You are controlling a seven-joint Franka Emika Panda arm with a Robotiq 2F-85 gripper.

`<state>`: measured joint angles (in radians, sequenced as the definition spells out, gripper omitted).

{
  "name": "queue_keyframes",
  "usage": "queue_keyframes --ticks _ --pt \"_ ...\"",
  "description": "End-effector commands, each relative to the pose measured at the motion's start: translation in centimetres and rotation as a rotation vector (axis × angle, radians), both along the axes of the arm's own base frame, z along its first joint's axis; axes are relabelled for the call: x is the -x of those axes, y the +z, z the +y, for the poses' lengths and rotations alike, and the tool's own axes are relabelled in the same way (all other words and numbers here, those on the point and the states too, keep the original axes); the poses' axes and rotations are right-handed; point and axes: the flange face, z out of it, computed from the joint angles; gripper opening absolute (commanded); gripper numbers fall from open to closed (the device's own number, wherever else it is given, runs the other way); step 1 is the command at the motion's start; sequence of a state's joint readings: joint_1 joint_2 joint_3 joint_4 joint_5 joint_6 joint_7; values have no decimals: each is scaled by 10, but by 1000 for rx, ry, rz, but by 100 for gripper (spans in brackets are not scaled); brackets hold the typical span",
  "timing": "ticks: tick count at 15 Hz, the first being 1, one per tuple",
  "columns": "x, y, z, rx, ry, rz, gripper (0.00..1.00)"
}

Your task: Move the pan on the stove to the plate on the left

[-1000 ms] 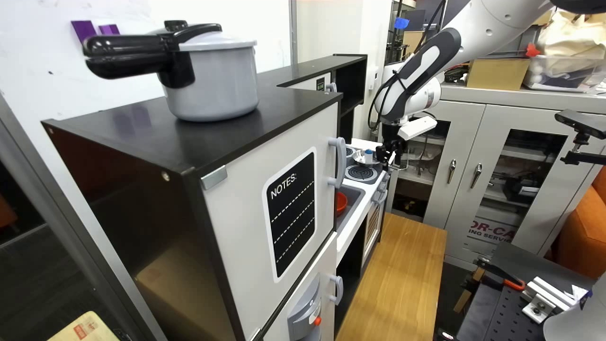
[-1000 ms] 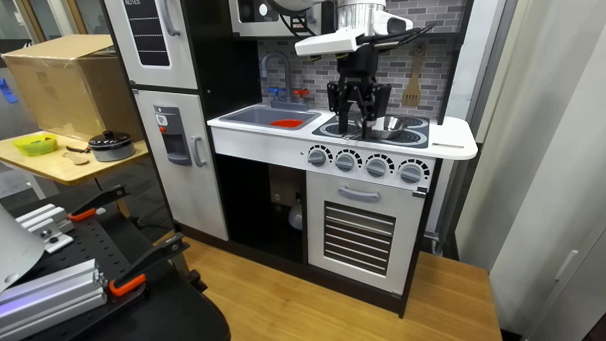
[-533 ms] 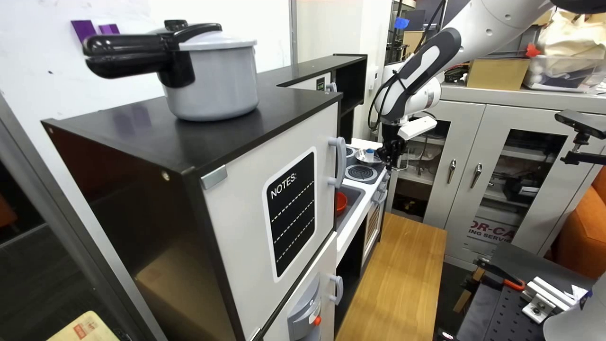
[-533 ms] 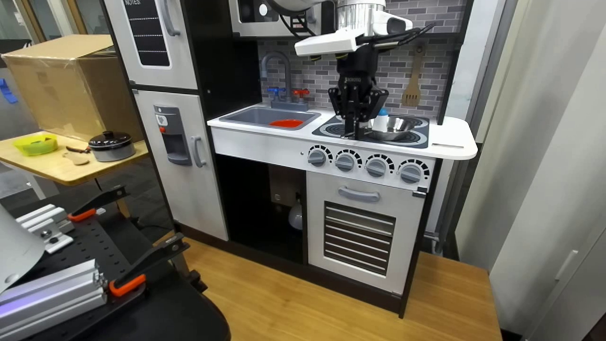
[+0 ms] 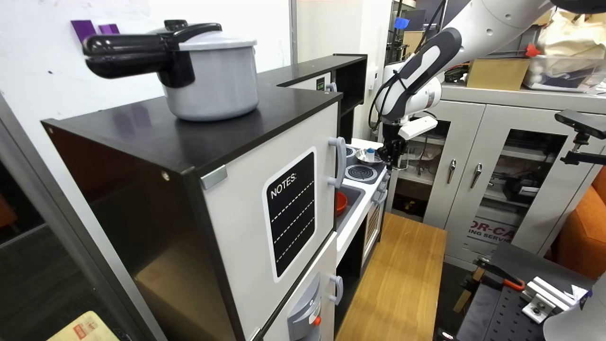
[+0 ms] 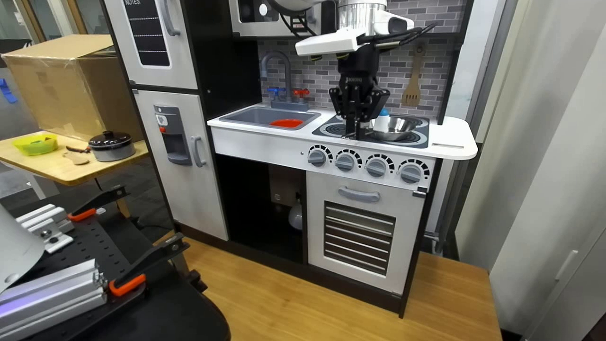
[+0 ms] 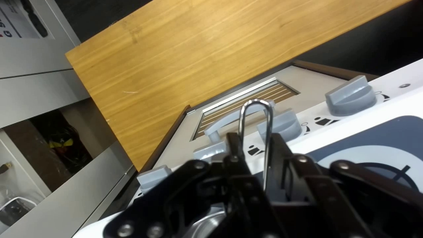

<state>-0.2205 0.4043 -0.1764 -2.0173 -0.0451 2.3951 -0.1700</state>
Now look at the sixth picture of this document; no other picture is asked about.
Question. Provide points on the grey curved cover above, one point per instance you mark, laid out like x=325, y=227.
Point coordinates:
x=16, y=248

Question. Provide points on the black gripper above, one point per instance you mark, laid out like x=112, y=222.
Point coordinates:
x=360, y=68

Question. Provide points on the red plate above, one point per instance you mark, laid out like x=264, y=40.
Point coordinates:
x=289, y=123

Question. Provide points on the small beige toy food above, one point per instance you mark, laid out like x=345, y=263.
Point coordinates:
x=80, y=159

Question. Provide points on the small silver pan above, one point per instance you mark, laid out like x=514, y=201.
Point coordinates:
x=398, y=129

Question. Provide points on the long aluminium extrusion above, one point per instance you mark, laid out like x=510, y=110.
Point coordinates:
x=50, y=295

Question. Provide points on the grey stove knob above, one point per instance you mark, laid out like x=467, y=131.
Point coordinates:
x=319, y=155
x=378, y=165
x=345, y=161
x=412, y=170

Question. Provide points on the large cardboard box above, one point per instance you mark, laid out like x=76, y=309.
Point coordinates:
x=69, y=87

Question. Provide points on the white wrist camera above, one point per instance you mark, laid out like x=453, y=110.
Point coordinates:
x=328, y=42

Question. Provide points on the wooden spatula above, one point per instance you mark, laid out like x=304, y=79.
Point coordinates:
x=414, y=87

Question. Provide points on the black lidded pot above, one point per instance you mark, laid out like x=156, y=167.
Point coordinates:
x=112, y=148

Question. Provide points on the white cabinet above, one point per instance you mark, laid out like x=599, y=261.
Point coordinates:
x=542, y=189

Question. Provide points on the black and white toy kitchen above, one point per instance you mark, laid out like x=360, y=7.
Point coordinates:
x=360, y=258

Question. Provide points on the silver aluminium bracket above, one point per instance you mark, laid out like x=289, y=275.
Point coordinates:
x=44, y=223

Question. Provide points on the yellow green bowl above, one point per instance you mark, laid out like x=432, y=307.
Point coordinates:
x=37, y=144

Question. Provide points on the grey toy water dispenser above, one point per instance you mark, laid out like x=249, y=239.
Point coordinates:
x=171, y=134

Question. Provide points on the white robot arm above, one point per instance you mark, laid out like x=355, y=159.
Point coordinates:
x=362, y=13

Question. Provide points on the grey toy faucet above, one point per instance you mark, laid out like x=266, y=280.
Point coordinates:
x=287, y=68

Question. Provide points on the small white bottle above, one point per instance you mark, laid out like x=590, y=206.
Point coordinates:
x=383, y=121

